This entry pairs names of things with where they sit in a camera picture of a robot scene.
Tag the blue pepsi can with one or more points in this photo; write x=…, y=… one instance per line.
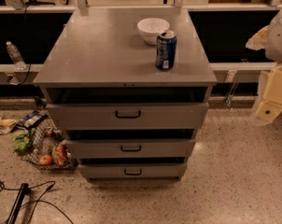
x=166, y=50

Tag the grey drawer cabinet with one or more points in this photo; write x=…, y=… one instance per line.
x=100, y=58

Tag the white ceramic bowl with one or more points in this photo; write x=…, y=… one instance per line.
x=149, y=29

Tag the yellow cloth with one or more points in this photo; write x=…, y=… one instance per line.
x=7, y=125

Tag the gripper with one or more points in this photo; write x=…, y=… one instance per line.
x=279, y=41

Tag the grey drawer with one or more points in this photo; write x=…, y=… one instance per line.
x=132, y=171
x=127, y=116
x=82, y=149

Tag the green chip bag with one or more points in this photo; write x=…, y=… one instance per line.
x=23, y=141

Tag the blue snack bag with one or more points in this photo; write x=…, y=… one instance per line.
x=31, y=119

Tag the middle grey drawer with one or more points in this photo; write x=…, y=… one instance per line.
x=82, y=149

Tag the top grey drawer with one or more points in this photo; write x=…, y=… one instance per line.
x=127, y=116

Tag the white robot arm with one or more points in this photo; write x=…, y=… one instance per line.
x=273, y=39

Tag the bottom grey drawer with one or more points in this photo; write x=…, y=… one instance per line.
x=132, y=171

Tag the red apple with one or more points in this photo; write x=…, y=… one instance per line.
x=46, y=160

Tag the black bar on floor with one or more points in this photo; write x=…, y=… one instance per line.
x=23, y=191

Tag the black wire basket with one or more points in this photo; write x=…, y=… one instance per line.
x=45, y=139

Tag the clear plastic water bottle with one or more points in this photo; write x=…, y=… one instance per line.
x=15, y=56

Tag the red snack packet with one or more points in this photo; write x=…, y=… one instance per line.
x=59, y=155

